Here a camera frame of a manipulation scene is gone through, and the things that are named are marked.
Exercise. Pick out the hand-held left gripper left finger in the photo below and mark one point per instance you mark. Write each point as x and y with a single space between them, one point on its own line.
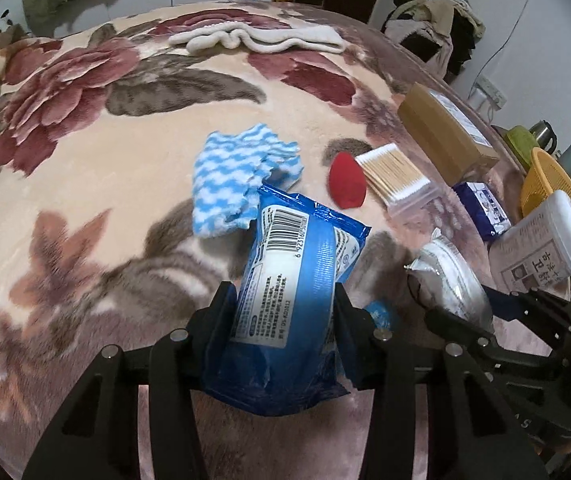
215 322

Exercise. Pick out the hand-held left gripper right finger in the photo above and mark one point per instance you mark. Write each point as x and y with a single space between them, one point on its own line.
351 342

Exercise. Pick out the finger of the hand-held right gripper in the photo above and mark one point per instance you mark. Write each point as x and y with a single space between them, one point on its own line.
505 305
458 327

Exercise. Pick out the clear bag of cotton pads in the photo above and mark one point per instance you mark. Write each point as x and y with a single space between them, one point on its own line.
450 275

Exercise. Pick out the white lidded wipes canister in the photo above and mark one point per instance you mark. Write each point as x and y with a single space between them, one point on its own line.
540 245

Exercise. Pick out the blue wet wipes pack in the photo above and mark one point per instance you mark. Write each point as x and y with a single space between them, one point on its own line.
285 280

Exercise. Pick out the yellow plastic basket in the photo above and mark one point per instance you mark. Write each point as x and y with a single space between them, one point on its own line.
545 175

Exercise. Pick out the red makeup sponge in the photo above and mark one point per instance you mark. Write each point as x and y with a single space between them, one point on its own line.
345 180

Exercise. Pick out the dark blue tissue pack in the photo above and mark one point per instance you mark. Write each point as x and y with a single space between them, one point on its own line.
480 210

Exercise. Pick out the blue white striped cloth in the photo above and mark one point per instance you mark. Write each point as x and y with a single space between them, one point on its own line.
225 175

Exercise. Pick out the floral fleece blanket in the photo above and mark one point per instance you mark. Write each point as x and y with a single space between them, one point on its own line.
115 185

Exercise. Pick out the clear box of cotton swabs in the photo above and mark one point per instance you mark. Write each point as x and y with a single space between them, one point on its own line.
390 170

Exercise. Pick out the steel electric kettle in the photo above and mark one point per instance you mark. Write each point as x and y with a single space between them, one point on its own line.
543 135

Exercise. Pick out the brown cardboard box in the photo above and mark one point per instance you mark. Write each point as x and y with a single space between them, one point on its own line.
440 130

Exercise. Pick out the white power strip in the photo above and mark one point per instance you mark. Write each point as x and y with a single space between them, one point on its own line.
489 91

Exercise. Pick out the white fluffy towel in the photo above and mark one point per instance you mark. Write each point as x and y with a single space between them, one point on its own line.
265 40

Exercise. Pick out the pile of clothes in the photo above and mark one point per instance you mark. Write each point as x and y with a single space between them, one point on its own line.
435 20

